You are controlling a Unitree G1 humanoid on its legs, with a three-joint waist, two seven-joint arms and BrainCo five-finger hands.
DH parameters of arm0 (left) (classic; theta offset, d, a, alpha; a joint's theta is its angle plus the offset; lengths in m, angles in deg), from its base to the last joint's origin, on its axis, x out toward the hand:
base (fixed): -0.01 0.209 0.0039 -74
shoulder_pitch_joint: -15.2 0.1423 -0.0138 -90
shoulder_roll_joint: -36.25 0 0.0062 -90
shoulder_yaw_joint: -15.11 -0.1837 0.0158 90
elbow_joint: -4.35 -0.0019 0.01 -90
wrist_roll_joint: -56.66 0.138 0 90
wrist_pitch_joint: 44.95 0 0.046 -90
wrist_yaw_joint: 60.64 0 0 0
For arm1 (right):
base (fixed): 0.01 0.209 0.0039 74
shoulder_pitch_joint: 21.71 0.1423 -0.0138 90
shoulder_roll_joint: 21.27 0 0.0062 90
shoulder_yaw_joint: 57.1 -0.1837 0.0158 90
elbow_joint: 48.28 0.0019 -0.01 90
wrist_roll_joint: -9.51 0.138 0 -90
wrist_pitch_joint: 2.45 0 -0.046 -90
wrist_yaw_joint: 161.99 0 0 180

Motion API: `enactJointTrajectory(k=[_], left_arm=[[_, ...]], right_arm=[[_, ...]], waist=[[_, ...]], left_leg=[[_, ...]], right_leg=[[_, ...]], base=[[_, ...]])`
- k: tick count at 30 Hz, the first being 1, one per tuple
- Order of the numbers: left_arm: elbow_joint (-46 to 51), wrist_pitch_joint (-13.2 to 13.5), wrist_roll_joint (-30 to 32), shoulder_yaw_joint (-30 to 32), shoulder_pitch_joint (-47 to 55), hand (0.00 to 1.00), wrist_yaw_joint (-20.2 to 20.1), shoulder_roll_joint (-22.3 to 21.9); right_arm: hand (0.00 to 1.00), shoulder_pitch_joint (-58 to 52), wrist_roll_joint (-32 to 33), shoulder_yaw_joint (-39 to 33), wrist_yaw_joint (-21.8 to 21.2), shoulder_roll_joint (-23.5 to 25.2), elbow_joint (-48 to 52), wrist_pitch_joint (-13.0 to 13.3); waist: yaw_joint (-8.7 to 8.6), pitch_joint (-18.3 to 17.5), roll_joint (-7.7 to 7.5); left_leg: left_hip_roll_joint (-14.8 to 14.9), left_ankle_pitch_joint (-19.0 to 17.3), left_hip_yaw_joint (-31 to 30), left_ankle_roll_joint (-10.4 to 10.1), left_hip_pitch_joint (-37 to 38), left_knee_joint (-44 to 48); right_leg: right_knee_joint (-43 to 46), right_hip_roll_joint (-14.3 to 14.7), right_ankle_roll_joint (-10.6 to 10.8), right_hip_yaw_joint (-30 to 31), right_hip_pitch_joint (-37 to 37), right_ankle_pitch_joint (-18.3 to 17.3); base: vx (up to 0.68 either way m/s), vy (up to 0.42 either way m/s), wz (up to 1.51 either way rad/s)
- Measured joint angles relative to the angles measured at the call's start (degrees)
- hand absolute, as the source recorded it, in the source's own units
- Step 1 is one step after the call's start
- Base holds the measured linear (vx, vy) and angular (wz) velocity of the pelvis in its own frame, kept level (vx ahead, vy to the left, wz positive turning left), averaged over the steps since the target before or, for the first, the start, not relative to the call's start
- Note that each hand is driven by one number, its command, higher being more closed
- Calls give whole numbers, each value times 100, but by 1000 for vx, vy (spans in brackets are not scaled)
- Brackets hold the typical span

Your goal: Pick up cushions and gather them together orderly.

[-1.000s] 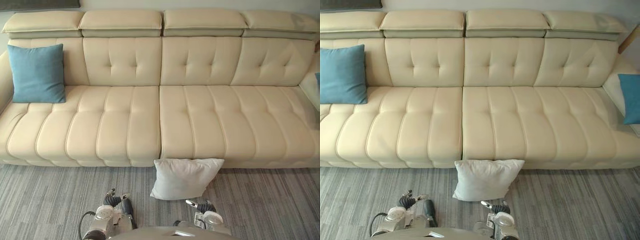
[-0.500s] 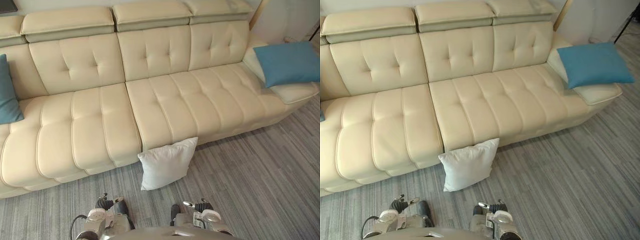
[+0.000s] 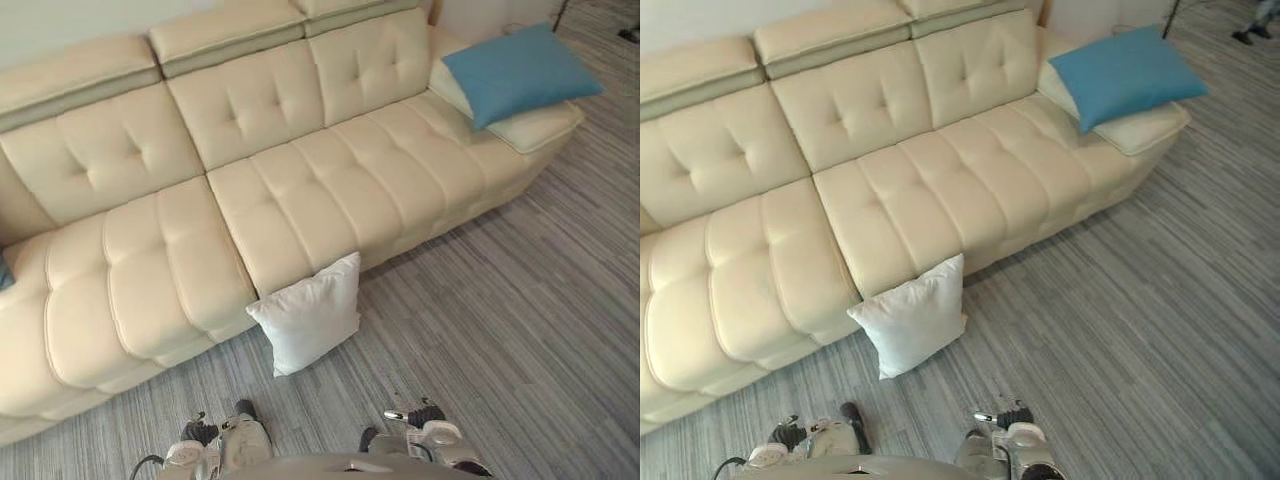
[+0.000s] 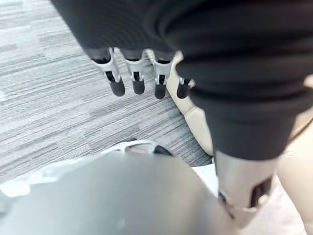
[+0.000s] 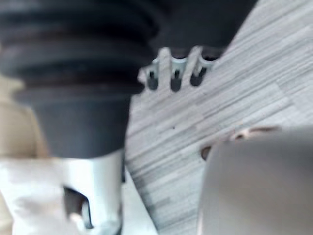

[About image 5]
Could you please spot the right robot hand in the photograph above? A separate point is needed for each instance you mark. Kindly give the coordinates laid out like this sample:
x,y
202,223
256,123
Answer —
x,y
80,73

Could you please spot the beige cushion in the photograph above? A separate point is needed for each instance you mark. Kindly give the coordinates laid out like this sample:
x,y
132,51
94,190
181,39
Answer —
x,y
17,132

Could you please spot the pinkish brown item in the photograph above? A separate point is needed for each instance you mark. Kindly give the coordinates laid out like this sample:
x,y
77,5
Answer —
x,y
206,152

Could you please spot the silver robot leg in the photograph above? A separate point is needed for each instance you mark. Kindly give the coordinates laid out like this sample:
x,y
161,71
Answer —
x,y
256,186

